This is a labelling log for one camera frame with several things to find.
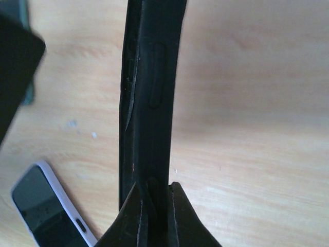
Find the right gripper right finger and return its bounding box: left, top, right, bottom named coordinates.
left=168, top=182, right=220, bottom=247

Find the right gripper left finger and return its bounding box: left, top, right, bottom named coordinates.
left=96, top=185, right=148, bottom=247

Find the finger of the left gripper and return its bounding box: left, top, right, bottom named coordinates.
left=1, top=15, right=46, bottom=141

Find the black bare phone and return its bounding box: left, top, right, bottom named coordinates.
left=0, top=0, right=36, bottom=106

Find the phone in white case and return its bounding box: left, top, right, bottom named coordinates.
left=11, top=161, right=98, bottom=246

